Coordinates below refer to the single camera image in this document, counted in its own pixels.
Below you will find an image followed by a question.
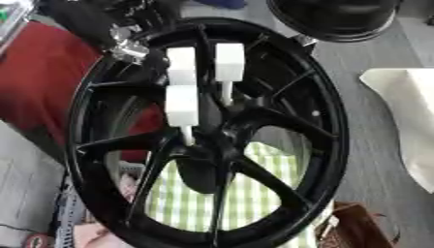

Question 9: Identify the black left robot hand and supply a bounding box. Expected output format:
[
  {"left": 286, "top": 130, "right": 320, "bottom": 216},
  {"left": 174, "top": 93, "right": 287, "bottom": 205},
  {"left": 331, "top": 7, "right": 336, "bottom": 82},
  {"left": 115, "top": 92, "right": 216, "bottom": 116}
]
[{"left": 132, "top": 47, "right": 173, "bottom": 93}]

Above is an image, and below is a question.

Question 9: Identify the white pin with pale stem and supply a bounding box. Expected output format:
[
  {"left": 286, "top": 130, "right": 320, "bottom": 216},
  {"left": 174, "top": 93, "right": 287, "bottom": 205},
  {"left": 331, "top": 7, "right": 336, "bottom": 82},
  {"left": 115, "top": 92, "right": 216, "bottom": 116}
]
[
  {"left": 163, "top": 84, "right": 202, "bottom": 147},
  {"left": 213, "top": 43, "right": 248, "bottom": 107},
  {"left": 164, "top": 46, "right": 199, "bottom": 86}
]

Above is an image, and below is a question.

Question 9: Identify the black spoked wheel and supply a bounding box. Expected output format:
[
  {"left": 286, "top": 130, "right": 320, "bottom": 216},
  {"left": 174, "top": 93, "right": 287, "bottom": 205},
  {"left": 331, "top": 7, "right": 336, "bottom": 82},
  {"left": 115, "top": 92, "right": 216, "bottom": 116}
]
[{"left": 62, "top": 16, "right": 352, "bottom": 248}]

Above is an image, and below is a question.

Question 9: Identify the black round wheel rim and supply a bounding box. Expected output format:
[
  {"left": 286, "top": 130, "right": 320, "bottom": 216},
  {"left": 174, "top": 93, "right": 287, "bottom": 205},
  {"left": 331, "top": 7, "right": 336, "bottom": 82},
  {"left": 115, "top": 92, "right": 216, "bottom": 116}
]
[{"left": 264, "top": 0, "right": 406, "bottom": 44}]

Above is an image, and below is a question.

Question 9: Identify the clear plastic container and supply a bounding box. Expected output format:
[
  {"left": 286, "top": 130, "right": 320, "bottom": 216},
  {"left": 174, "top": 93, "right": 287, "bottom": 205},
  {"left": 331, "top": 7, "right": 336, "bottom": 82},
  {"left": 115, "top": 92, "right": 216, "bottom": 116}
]
[{"left": 0, "top": 0, "right": 38, "bottom": 52}]

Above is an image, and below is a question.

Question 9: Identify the grey ribbed strip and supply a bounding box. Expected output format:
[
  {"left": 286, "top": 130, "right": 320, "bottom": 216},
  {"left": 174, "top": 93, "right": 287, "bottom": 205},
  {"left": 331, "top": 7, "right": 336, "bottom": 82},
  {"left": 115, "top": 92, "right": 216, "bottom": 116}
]
[{"left": 48, "top": 179, "right": 88, "bottom": 248}]

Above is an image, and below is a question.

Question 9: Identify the red round sticker disc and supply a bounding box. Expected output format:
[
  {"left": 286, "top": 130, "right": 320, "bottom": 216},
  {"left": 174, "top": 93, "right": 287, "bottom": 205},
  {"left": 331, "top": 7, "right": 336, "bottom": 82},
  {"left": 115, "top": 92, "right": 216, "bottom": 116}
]
[{"left": 21, "top": 232, "right": 56, "bottom": 248}]

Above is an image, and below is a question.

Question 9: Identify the white curved sheet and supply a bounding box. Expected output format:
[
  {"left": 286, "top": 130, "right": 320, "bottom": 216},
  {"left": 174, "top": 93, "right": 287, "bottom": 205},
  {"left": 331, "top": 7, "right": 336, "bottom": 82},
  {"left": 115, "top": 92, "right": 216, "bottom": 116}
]
[{"left": 357, "top": 67, "right": 434, "bottom": 195}]

